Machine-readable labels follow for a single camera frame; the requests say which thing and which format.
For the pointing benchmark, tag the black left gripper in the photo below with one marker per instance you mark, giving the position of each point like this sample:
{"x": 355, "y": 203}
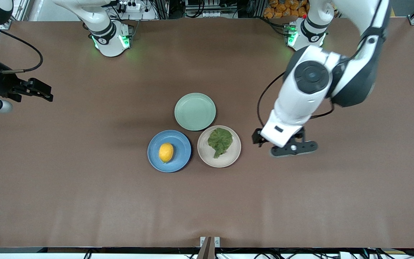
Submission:
{"x": 257, "y": 137}

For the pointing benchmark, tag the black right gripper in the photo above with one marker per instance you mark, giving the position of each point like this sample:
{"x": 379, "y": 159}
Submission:
{"x": 3, "y": 85}

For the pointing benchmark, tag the green lettuce leaf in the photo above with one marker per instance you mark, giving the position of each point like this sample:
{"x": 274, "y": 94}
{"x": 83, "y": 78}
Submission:
{"x": 220, "y": 141}

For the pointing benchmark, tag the yellow lemon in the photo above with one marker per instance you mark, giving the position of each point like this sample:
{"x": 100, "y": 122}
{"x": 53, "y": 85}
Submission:
{"x": 166, "y": 152}

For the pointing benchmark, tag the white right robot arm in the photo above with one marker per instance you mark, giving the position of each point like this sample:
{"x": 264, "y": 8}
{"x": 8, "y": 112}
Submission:
{"x": 102, "y": 21}

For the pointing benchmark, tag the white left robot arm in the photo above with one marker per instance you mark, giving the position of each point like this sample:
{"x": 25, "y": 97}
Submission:
{"x": 300, "y": 100}

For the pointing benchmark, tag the beige plate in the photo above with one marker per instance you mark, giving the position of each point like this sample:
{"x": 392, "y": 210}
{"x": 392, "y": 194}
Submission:
{"x": 235, "y": 151}

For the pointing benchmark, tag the green plate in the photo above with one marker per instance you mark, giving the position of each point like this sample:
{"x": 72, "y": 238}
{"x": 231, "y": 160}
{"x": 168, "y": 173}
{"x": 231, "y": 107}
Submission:
{"x": 195, "y": 111}

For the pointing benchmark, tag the blue plate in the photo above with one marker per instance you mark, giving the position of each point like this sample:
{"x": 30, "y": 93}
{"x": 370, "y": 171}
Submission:
{"x": 182, "y": 151}

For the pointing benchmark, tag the white power strip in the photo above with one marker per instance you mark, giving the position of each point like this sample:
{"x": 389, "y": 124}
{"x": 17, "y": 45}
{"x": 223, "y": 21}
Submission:
{"x": 129, "y": 7}

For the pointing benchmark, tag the orange snack bag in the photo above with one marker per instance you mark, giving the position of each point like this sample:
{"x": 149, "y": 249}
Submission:
{"x": 282, "y": 9}

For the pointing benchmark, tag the metal table bracket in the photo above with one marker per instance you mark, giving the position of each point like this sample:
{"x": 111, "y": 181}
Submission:
{"x": 210, "y": 246}

